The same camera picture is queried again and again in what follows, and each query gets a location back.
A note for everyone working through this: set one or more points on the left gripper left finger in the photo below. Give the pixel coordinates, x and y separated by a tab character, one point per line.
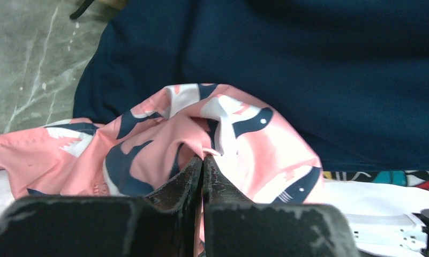
163	223

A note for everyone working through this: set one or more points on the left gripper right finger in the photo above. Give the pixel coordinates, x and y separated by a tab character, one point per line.
236	226

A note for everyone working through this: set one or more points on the pink patterned shorts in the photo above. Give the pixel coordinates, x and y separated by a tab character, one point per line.
256	149

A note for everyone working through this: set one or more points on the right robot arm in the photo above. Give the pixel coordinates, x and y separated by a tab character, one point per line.
385	220

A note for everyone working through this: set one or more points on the navy blue garment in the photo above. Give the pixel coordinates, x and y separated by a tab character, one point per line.
352	77

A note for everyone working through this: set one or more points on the colourful patterned garment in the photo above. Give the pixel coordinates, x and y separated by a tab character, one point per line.
405	178

